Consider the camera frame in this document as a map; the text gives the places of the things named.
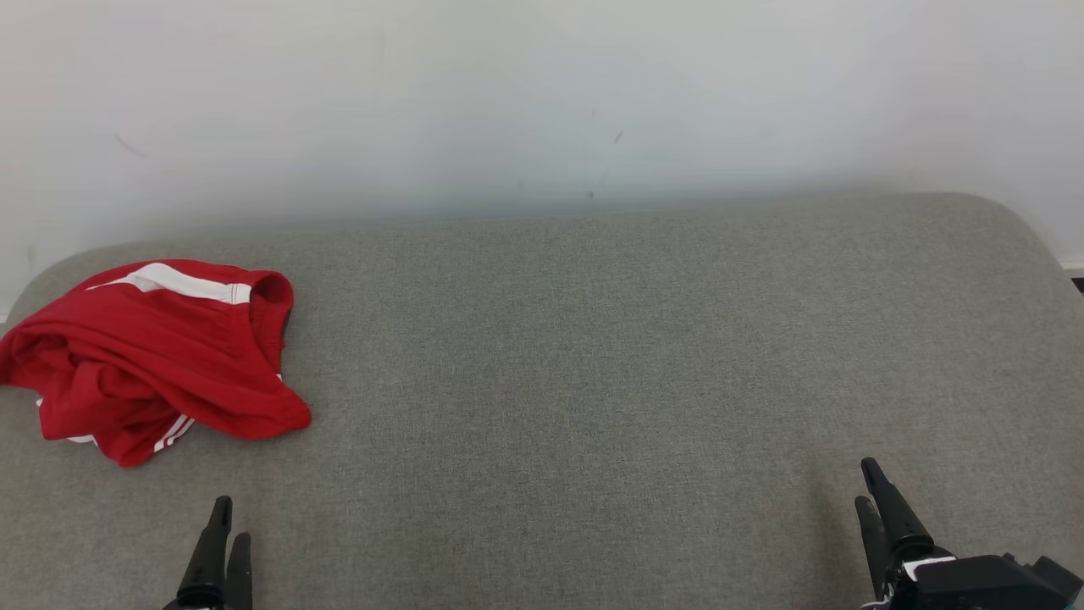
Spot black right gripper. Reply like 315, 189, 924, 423
854, 457, 1084, 610

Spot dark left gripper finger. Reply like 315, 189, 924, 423
176, 496, 234, 607
224, 532, 254, 610

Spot red shorts with white stripe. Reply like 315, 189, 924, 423
0, 258, 312, 441

